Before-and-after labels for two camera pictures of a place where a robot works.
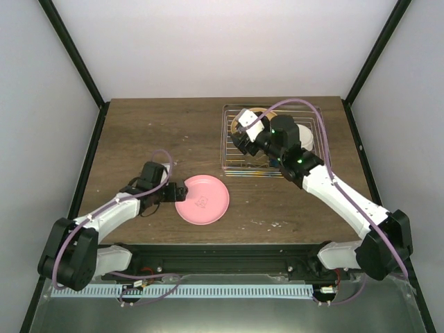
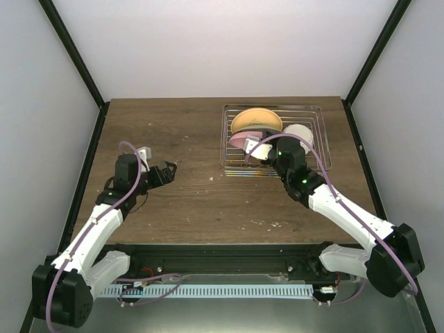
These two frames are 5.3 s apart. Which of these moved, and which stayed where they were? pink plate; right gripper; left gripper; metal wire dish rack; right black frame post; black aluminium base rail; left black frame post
Moved: right gripper; pink plate; left gripper
Stayed: metal wire dish rack; black aluminium base rail; left black frame post; right black frame post
